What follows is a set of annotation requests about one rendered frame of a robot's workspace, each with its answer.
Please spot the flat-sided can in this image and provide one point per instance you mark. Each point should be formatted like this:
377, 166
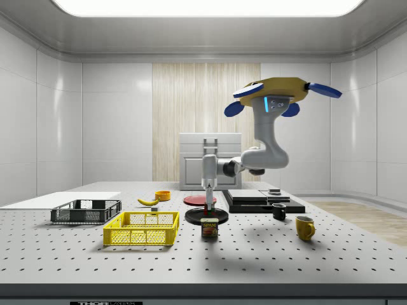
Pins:
209, 228

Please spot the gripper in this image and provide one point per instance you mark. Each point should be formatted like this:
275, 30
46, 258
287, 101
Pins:
210, 194

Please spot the puzzle cube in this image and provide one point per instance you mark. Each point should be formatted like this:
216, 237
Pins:
206, 213

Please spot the dark grey basket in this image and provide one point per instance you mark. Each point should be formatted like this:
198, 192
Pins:
63, 216

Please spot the yellow basket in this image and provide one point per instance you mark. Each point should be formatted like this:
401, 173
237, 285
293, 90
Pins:
140, 236

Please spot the yellow bowl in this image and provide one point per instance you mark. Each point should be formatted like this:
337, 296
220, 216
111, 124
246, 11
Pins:
162, 196

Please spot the white cabinet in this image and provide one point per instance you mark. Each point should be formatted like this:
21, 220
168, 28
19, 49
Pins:
190, 171

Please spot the black stove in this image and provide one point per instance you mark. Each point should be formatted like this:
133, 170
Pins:
248, 198

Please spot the white board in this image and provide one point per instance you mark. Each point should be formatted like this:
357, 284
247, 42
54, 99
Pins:
60, 198

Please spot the black plate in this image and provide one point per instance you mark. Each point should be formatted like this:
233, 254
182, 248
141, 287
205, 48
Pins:
194, 216

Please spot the red plate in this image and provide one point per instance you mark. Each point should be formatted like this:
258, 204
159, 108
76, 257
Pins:
195, 200

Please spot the yellow mug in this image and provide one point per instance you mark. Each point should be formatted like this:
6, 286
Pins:
303, 229

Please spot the black mug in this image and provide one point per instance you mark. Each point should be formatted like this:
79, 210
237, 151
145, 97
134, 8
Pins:
278, 213

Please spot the drone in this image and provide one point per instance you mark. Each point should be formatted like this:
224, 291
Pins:
273, 87

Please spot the banana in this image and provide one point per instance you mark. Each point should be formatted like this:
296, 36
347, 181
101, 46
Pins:
149, 202

